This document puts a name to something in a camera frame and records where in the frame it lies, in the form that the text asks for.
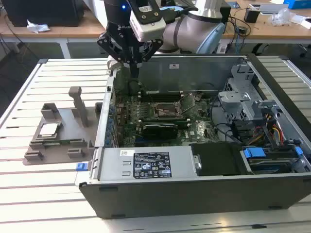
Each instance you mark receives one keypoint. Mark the black RAM slot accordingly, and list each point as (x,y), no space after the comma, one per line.
(165,117)
(165,120)

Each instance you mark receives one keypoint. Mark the green RAM stick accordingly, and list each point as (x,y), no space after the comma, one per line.
(65,141)

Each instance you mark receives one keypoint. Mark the blue cardboard box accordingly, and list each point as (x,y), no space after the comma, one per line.
(300,3)

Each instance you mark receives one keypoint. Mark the flat white box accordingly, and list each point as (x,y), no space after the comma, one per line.
(274,8)

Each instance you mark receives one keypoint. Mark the silver power supply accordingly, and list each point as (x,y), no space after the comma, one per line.
(111,165)

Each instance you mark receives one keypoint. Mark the black computer box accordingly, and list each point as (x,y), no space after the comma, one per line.
(43,12)

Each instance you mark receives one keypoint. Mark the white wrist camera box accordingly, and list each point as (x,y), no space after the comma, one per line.
(150,29)

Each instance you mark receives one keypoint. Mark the clear plastic bag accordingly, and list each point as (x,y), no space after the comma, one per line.
(281,17)

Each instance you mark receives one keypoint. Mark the crumpled white paper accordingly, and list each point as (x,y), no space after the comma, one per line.
(36,26)

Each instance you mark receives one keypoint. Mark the black graphics card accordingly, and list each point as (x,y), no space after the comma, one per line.
(160,132)

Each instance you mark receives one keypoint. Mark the blue plastic clip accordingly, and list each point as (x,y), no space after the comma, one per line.
(81,167)

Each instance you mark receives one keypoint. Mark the black PC case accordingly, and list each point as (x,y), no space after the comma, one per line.
(194,194)

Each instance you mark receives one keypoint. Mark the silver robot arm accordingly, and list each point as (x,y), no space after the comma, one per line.
(184,29)

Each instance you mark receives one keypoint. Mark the metal drive cage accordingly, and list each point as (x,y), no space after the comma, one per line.
(243,104)

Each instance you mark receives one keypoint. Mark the CPU socket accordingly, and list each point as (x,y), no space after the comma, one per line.
(167,106)

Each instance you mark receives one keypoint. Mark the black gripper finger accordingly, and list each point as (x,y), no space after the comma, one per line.
(151,49)
(109,44)

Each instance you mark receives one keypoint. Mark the black plastic shroud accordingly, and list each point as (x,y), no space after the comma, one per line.
(216,159)

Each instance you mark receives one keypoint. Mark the silver CPU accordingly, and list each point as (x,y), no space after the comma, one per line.
(50,129)

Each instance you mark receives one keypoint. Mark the small black box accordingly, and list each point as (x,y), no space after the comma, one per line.
(251,15)

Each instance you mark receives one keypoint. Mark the green motherboard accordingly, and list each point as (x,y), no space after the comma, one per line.
(199,128)

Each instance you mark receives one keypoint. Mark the grey parts rack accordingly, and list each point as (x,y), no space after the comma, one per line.
(65,116)

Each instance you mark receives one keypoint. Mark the black power adapter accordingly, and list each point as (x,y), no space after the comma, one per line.
(242,29)

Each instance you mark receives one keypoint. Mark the white paper box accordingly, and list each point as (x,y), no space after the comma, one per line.
(303,21)

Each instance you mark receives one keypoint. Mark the wooden desk white frame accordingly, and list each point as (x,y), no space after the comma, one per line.
(60,30)
(267,34)

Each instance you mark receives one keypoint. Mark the hard disk in blue carrier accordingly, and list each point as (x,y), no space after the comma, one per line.
(253,152)

